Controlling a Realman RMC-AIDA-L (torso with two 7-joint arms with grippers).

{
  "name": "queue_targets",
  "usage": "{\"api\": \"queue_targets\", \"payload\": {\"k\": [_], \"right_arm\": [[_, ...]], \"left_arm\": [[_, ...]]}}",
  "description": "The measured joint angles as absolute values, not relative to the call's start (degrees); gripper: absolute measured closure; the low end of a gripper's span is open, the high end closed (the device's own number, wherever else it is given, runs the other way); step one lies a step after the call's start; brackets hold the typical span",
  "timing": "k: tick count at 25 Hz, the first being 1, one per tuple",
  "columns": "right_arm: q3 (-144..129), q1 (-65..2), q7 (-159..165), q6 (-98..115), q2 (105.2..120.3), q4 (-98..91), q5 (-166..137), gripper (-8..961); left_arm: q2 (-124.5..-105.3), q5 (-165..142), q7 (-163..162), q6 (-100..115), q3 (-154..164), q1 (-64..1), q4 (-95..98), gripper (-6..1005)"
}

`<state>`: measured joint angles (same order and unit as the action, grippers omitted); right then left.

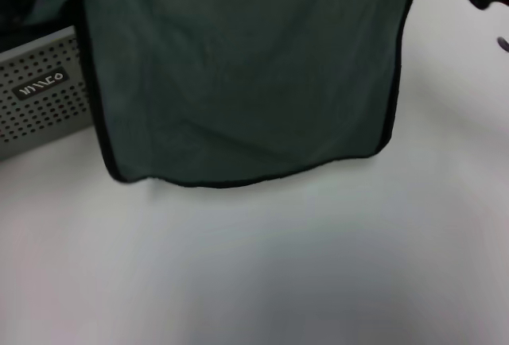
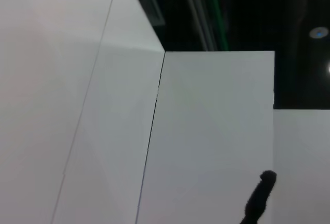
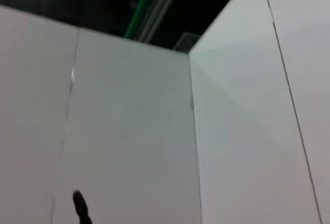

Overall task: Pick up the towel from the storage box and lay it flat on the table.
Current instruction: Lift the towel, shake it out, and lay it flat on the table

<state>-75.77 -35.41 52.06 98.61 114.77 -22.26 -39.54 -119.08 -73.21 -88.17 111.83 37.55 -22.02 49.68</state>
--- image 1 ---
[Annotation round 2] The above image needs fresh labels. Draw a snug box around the grey perforated plastic storage box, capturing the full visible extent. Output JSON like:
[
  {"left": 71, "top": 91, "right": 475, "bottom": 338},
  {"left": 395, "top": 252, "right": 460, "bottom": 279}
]
[{"left": 0, "top": 25, "right": 100, "bottom": 162}]

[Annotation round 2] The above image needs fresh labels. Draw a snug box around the dark green towel black trim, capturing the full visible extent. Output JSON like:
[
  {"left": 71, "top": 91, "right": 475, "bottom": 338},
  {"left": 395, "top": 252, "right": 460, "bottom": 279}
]
[{"left": 72, "top": 0, "right": 419, "bottom": 189}]

